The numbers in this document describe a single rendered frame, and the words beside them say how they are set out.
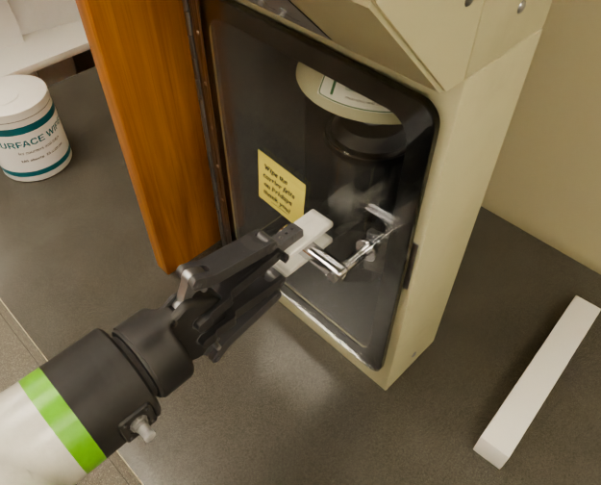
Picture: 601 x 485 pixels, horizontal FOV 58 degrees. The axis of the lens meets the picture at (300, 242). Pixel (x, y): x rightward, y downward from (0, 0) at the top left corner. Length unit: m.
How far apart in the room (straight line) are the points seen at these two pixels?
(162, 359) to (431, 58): 0.30
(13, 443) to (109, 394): 0.07
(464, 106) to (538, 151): 0.53
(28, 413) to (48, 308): 0.47
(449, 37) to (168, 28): 0.40
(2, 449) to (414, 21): 0.38
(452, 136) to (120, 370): 0.31
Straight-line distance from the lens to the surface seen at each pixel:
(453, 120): 0.43
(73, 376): 0.45
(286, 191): 0.61
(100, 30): 0.63
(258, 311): 0.55
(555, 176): 0.96
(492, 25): 0.41
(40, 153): 1.09
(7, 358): 2.10
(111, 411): 0.45
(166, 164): 0.76
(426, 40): 0.34
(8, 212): 1.09
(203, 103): 0.67
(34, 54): 1.58
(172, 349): 0.47
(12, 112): 1.04
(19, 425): 0.45
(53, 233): 1.01
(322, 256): 0.54
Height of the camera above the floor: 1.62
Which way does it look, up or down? 48 degrees down
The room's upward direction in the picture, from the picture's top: straight up
